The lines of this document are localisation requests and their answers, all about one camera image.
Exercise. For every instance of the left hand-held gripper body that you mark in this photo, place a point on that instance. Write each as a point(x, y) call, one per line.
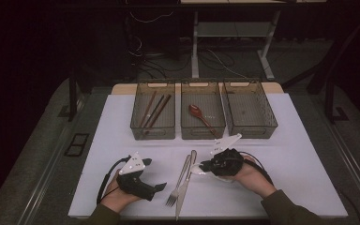
point(132, 184)

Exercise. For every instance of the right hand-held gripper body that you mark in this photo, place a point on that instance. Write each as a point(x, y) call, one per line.
point(228, 162)

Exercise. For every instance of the grey transparent plastic bin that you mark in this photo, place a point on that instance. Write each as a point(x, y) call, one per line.
point(197, 132)
point(165, 132)
point(250, 131)

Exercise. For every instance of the brown wooden spoon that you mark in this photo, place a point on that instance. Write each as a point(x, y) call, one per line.
point(195, 111)

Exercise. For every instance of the brown wooden chopstick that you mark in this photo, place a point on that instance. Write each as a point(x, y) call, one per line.
point(160, 111)
point(148, 108)

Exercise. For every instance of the black chopstick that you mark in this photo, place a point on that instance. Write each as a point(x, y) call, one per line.
point(154, 111)

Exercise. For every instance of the person's left hand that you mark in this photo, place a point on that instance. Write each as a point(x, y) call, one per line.
point(114, 197)

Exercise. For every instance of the person's right hand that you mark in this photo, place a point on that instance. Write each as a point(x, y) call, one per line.
point(253, 178)

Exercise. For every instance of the metal table knife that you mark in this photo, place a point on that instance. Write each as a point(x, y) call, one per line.
point(191, 165)

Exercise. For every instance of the metal fork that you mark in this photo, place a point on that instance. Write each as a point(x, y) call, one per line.
point(182, 172)

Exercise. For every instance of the white table cover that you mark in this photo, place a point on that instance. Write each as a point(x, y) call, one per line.
point(231, 203)

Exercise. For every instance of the black metal stand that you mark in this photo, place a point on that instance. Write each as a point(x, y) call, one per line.
point(72, 100)
point(329, 100)

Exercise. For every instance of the metal floor rail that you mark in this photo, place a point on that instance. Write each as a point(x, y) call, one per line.
point(356, 170)
point(44, 178)

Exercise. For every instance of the white metal desk frame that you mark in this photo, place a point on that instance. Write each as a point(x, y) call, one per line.
point(195, 56)

